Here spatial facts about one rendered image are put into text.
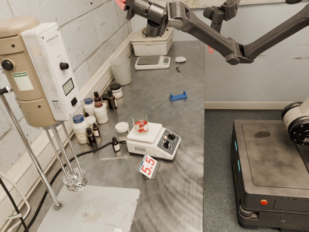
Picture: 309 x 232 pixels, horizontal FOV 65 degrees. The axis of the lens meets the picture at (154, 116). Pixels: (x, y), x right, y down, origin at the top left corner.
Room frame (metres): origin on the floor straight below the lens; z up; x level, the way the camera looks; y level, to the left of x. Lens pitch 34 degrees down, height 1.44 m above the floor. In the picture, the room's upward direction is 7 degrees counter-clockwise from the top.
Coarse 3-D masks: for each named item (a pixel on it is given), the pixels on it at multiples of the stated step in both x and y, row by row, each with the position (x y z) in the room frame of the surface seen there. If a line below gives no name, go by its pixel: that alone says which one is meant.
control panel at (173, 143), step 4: (164, 132) 0.81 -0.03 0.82; (168, 132) 0.82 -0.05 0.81; (164, 136) 0.79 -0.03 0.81; (176, 136) 0.81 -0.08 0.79; (160, 140) 0.76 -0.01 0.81; (168, 140) 0.77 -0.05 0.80; (172, 140) 0.78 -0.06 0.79; (176, 140) 0.79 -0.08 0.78; (160, 144) 0.74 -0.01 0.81; (172, 144) 0.76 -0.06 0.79; (176, 144) 0.77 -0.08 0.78; (160, 148) 0.72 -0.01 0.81; (164, 148) 0.73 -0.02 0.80; (172, 148) 0.74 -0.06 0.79; (168, 152) 0.71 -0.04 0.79; (172, 152) 0.72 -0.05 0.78
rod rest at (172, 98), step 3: (183, 90) 1.22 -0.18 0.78; (171, 93) 1.20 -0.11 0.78; (183, 93) 1.22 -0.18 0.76; (171, 96) 1.19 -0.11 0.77; (174, 96) 1.21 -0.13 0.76; (177, 96) 1.20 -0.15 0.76; (180, 96) 1.20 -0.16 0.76; (183, 96) 1.19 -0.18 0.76; (186, 96) 1.20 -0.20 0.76; (171, 99) 1.18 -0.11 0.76; (174, 99) 1.18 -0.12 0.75
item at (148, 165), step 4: (148, 156) 0.71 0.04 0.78; (144, 160) 0.69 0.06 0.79; (148, 160) 0.70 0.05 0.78; (152, 160) 0.70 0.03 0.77; (144, 164) 0.67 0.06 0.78; (148, 164) 0.68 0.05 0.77; (152, 164) 0.68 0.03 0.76; (144, 168) 0.65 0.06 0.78; (148, 168) 0.66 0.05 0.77; (152, 168) 0.67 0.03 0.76; (144, 172) 0.64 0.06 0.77; (148, 172) 0.64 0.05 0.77
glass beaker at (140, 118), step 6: (132, 114) 0.82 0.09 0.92; (138, 114) 0.84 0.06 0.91; (144, 114) 0.83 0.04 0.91; (132, 120) 0.80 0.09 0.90; (138, 120) 0.78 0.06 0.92; (144, 120) 0.78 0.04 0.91; (138, 126) 0.78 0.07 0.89; (144, 126) 0.78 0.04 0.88; (138, 132) 0.78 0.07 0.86; (144, 132) 0.78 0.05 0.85
